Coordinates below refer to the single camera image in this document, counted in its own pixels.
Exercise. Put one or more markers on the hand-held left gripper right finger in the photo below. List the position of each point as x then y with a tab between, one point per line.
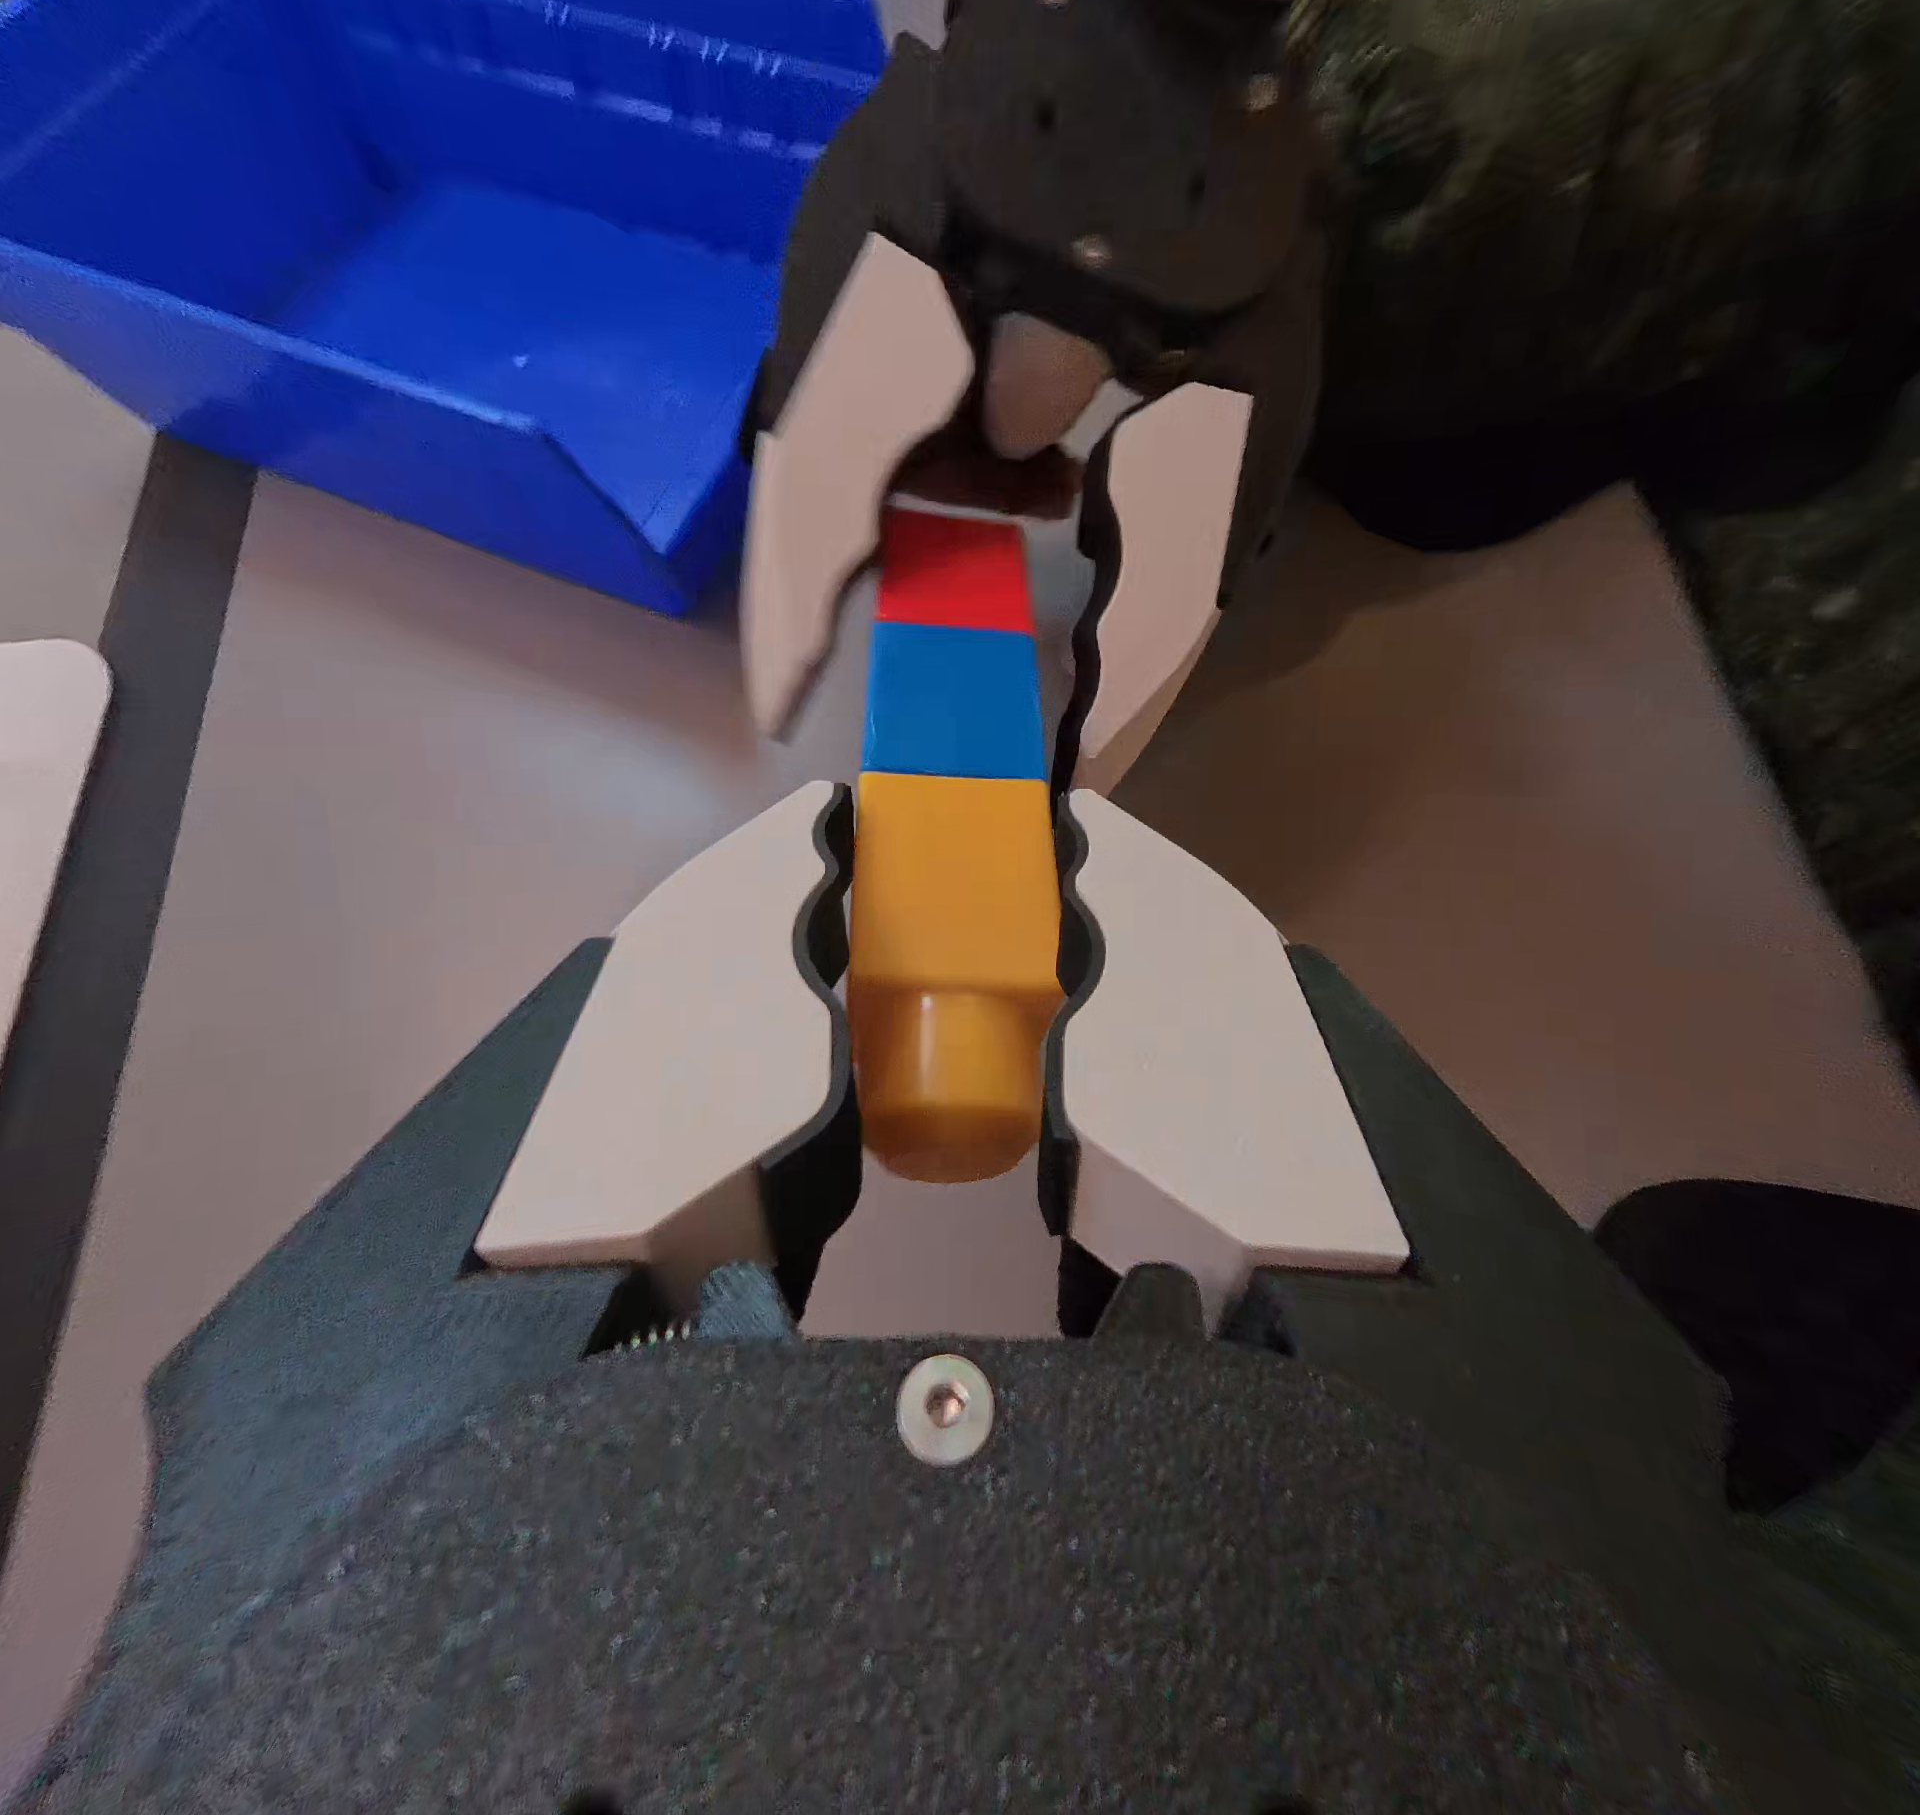
1230	1095

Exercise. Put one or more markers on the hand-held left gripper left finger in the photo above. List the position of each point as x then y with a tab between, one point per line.
660	1095

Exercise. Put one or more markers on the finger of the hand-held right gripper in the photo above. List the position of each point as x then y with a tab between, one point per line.
841	465
1179	541

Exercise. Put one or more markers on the red mega block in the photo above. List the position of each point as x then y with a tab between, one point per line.
953	570

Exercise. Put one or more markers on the blue mega block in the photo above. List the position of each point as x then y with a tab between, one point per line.
953	706

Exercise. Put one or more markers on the orange mega block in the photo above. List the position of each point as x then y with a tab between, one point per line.
953	869

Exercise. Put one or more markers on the blue plastic bin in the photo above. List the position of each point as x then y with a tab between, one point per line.
449	285

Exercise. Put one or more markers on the poster board stand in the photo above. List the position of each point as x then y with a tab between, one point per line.
45	736

